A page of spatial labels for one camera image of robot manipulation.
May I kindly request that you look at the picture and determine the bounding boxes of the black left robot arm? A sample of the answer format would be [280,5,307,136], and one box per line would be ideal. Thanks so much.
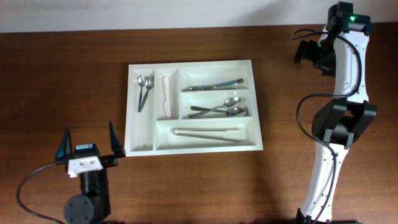
[54,123,126,223]

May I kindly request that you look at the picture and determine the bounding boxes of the black right camera cable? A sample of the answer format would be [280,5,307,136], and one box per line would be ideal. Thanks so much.
[290,28,363,224]

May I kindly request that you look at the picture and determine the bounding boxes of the pink plastic knife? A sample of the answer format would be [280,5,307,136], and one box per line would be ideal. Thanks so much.
[162,76,172,119]

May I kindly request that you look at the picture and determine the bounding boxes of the dark steel teaspoon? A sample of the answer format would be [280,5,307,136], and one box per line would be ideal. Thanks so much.
[142,77,154,109]

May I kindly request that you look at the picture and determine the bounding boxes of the steel fork underneath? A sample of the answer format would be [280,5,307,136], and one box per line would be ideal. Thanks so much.
[201,78,244,86]

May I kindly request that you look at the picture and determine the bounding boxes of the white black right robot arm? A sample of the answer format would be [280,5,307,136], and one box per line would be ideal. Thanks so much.
[291,1,377,224]

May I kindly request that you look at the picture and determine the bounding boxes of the black left camera cable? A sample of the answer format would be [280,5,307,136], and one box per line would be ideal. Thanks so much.
[16,160,68,224]

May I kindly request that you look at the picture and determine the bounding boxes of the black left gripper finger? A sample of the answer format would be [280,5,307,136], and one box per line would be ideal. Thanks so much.
[55,128,72,161]
[109,122,125,157]

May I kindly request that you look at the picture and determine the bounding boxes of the steel tweezers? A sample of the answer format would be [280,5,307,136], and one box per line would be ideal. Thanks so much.
[172,128,243,142]

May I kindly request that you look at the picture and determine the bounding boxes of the white plastic cutlery tray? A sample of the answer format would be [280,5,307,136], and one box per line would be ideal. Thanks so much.
[124,60,263,157]

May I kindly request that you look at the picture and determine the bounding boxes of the small steel teaspoon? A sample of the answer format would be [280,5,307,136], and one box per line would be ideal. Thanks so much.
[137,75,146,113]

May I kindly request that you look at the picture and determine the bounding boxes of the black camera cable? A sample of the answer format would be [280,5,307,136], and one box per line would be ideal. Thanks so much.
[290,28,363,224]
[16,160,68,224]

